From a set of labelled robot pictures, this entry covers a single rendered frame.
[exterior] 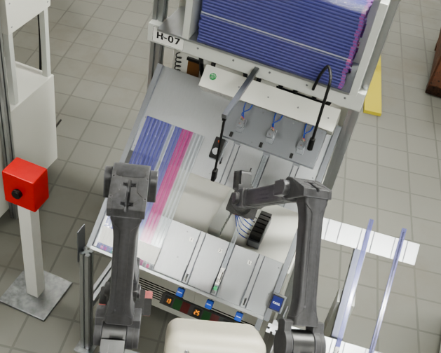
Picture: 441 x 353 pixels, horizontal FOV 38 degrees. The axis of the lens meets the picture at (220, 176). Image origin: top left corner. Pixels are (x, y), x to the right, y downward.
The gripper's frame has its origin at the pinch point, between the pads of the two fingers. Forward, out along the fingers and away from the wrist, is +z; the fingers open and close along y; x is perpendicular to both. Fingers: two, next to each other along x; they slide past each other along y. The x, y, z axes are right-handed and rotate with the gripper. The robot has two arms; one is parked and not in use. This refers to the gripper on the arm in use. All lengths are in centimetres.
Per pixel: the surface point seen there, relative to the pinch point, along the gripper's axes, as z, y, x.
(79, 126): 141, 133, -28
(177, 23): -17, 43, -51
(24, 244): 38, 88, 42
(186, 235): 1.8, 16.7, 15.6
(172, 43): -15, 43, -44
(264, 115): -8.5, 4.1, -31.8
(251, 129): -8.0, 6.9, -26.0
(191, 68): 9, 40, -45
